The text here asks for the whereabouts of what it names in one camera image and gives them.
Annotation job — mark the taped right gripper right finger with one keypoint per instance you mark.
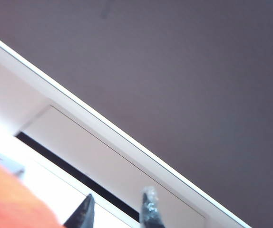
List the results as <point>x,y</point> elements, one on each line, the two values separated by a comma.
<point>149,209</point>

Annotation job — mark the orange microfiber cloth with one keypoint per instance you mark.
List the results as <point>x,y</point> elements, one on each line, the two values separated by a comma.
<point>12,202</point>

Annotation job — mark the square standing table mirror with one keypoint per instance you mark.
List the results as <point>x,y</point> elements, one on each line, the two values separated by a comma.
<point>20,173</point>

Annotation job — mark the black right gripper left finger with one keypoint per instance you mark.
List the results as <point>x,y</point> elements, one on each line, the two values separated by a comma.
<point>83,213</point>

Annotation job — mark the grey desk partition panel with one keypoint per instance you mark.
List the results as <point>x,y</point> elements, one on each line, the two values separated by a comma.
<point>174,71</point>

